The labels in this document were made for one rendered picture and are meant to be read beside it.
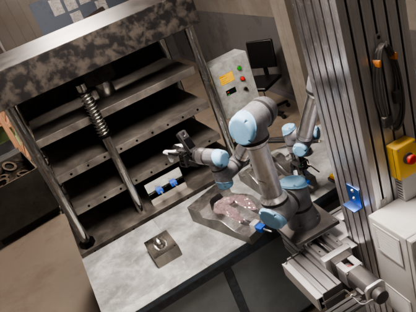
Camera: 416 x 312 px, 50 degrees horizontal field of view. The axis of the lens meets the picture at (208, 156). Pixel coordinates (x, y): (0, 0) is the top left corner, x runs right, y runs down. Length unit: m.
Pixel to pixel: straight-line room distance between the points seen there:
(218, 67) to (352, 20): 1.78
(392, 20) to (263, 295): 1.78
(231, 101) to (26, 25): 6.77
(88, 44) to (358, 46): 1.63
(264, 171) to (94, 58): 1.34
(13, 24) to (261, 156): 8.15
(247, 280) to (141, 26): 1.59
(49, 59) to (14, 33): 6.89
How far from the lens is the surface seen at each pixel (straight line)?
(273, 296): 2.84
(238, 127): 1.66
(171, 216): 2.92
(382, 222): 1.71
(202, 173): 3.28
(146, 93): 2.94
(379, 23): 1.54
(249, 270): 2.64
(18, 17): 9.53
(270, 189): 1.80
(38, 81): 2.67
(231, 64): 3.18
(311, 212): 2.02
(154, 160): 3.14
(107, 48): 2.71
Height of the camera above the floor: 2.31
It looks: 26 degrees down
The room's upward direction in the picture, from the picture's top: 21 degrees counter-clockwise
